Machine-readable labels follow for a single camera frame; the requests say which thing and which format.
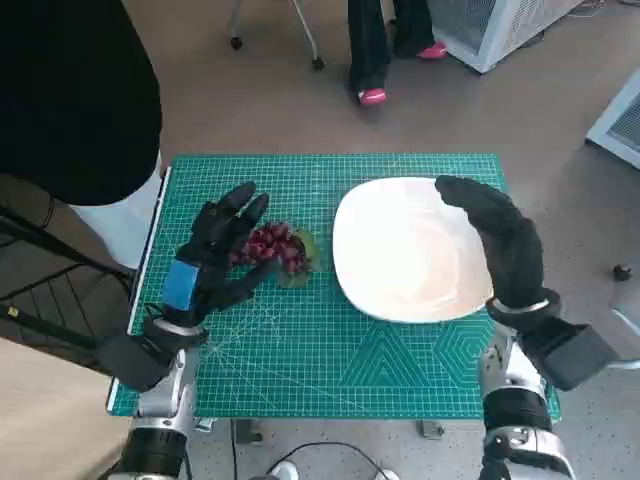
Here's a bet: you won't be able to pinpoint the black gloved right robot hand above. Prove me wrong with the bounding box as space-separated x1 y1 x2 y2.
434 174 549 310

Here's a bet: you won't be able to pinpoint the red toy grapes with leaf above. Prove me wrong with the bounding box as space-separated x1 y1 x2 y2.
227 222 319 290

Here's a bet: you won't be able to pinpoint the white square plate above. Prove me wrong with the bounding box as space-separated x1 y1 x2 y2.
332 176 496 324

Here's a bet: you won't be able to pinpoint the white mesh cabinet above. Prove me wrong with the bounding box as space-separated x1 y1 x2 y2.
429 0 591 75
585 67 640 171

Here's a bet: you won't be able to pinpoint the green cutting mat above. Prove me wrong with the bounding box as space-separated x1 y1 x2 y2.
107 153 561 421

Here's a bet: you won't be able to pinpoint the person in pink shoes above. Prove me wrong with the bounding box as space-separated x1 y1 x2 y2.
347 0 449 106

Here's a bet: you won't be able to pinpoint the grey rolling chair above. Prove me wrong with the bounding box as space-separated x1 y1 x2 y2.
227 0 326 71

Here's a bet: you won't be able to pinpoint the person in black top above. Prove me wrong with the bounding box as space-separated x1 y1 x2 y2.
0 0 164 271

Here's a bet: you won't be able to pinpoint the black tripod stand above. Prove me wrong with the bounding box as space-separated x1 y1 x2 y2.
0 204 136 351

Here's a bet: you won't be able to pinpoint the beige wooden desk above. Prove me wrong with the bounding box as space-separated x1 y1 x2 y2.
0 337 131 480

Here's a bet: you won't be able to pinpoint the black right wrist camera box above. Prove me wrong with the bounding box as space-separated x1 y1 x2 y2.
519 323 621 392

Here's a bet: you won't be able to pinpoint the black floor cable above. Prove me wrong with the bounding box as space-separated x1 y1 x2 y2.
264 442 381 480

